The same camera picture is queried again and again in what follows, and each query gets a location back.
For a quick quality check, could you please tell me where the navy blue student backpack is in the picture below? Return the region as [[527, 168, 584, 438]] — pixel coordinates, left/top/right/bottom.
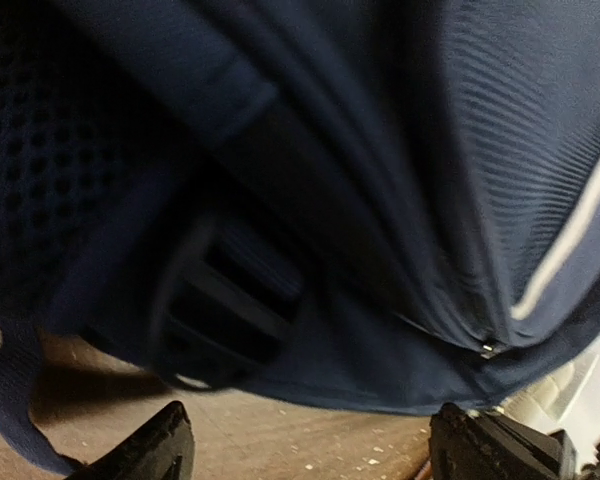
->
[[0, 1, 600, 477]]

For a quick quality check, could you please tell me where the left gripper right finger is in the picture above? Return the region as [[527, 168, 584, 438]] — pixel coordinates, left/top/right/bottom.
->
[[429, 403, 577, 480]]

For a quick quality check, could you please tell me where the beige hard glasses case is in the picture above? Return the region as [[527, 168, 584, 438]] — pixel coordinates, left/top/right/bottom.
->
[[495, 336, 600, 461]]

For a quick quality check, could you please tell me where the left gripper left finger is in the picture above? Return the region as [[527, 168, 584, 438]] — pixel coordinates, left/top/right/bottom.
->
[[72, 401, 195, 480]]

